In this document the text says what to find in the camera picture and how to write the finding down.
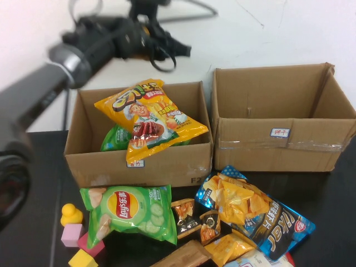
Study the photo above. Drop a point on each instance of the yellow rubber duck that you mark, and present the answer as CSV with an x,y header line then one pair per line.
x,y
71,215

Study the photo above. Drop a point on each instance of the small black orange snack packet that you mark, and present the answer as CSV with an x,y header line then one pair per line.
x,y
185,217
211,228

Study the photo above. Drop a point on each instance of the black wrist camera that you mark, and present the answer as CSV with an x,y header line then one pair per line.
x,y
147,7

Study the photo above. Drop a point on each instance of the small yellow snack packet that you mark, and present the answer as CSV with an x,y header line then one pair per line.
x,y
228,247

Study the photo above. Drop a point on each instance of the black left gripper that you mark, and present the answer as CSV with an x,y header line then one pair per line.
x,y
133,39

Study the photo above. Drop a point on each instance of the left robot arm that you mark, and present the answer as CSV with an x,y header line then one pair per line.
x,y
27,97

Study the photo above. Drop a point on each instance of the dark pink foam cube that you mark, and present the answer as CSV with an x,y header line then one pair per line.
x,y
96,250

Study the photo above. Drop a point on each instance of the blue black Jikar chips bag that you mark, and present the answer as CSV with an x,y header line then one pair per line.
x,y
278,231

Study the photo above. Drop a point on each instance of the brown snack packet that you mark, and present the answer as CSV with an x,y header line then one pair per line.
x,y
183,254

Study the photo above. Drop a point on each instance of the yellow foam cube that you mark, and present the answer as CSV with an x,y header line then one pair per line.
x,y
82,258

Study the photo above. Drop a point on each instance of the light pink foam cube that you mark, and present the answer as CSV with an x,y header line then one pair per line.
x,y
71,235

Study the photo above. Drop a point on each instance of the cardboard box with clear tape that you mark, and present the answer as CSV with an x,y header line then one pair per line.
x,y
250,153

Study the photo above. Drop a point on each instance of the green Lay's cucumber chips bag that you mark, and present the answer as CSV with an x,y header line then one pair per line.
x,y
114,139
128,211

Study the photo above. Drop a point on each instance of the cardboard box with printed text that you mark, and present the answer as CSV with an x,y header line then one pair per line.
x,y
172,167

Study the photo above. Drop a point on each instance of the yellow potato sticks snack bag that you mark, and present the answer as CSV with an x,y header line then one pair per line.
x,y
150,119

